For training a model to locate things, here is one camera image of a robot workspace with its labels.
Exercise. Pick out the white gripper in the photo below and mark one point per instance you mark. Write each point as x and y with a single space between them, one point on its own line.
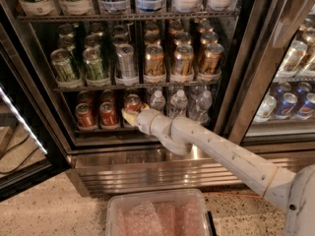
144 120

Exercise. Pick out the red coke can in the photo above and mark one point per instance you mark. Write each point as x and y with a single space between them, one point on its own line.
108 116
87 97
133 102
108 95
85 116

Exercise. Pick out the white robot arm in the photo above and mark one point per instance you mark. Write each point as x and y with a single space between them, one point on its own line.
292 192

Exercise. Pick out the gold can front left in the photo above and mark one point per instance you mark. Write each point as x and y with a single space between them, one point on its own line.
154 70

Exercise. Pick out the gold can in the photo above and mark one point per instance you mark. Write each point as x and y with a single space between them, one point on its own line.
154 70
182 64
208 66

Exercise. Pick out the silver can front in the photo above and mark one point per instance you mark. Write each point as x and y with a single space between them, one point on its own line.
126 71

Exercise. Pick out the green can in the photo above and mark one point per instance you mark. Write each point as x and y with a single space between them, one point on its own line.
97 74
67 72

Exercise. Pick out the gold can front middle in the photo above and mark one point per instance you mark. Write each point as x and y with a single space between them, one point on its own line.
182 64

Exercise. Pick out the gold can front right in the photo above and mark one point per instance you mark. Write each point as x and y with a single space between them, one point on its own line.
208 66

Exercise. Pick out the green can front left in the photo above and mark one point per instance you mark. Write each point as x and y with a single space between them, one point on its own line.
67 72

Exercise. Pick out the stainless steel fridge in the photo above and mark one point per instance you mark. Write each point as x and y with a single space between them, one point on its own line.
124 160

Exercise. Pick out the open fridge door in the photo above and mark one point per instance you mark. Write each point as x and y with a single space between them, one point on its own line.
30 153

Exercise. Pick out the closed glass fridge door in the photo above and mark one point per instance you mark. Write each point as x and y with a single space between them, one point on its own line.
264 31

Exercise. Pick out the white can bottom shelf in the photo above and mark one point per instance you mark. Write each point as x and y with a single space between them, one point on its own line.
265 110

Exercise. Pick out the blue pepsi can left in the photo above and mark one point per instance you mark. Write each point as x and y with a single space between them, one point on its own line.
286 103

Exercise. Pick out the blue pepsi can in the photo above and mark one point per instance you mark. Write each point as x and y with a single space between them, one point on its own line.
304 109
286 103

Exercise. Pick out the blue pepsi can right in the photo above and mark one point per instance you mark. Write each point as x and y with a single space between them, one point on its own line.
304 109

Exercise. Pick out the water bottle left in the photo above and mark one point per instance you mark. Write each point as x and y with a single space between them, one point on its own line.
157 101

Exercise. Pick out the water bottle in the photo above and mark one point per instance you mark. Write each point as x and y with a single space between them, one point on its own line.
200 110
178 104
157 101

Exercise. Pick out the water bottle middle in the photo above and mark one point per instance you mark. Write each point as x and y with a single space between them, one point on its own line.
178 104

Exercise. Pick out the water bottle right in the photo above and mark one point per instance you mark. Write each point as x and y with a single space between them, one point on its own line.
200 110

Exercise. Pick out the clear plastic bin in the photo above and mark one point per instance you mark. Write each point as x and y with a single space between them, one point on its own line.
163 213

